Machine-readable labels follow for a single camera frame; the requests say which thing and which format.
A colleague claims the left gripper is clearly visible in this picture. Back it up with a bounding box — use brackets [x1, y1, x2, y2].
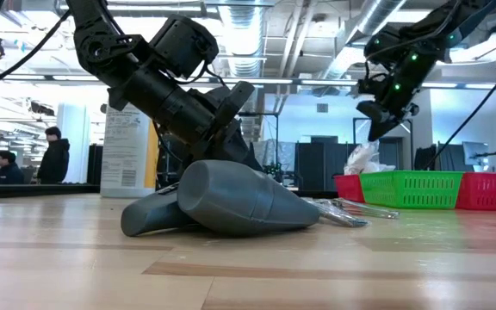
[183, 80, 264, 171]

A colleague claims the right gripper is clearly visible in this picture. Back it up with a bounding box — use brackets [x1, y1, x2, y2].
[356, 99, 419, 142]

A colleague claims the clear-wrapped toothbrush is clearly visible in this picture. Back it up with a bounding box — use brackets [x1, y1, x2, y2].
[303, 197, 370, 229]
[332, 196, 400, 220]

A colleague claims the grey curtain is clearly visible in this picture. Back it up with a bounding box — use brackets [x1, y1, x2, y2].
[251, 139, 297, 174]

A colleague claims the red plastic basket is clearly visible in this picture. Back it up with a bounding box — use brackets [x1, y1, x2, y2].
[332, 173, 366, 203]
[455, 171, 496, 212]

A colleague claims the green plastic basket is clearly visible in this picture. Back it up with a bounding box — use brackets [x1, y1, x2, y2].
[358, 170, 465, 210]

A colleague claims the black office partition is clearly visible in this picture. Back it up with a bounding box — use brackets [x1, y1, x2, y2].
[294, 135, 438, 194]

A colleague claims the long linear light fixture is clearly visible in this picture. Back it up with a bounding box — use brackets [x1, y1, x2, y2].
[0, 72, 496, 90]

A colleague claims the grey computer monitor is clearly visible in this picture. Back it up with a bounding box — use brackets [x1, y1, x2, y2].
[462, 140, 490, 167]

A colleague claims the white yellow wipes canister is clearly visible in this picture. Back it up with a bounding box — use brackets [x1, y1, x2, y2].
[100, 102, 161, 199]

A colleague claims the white building column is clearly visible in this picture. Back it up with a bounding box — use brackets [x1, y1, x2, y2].
[56, 102, 92, 184]

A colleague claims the person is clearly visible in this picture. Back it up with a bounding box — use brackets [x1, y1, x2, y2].
[36, 126, 71, 185]
[0, 150, 26, 186]

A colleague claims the black low counter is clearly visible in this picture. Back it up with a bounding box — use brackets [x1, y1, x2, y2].
[0, 183, 102, 200]

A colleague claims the black metal stand frame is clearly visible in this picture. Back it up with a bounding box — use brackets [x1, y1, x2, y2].
[352, 115, 415, 171]
[238, 111, 280, 173]

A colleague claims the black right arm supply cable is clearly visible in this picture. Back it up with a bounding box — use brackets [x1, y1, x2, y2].
[422, 40, 496, 171]

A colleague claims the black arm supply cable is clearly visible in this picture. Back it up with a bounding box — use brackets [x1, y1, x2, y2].
[0, 9, 73, 94]
[422, 40, 496, 171]

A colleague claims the silver ribbed air duct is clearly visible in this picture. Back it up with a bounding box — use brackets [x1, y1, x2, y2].
[316, 0, 408, 82]
[213, 0, 270, 144]

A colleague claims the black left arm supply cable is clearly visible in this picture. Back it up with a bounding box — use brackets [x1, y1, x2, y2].
[0, 9, 73, 94]

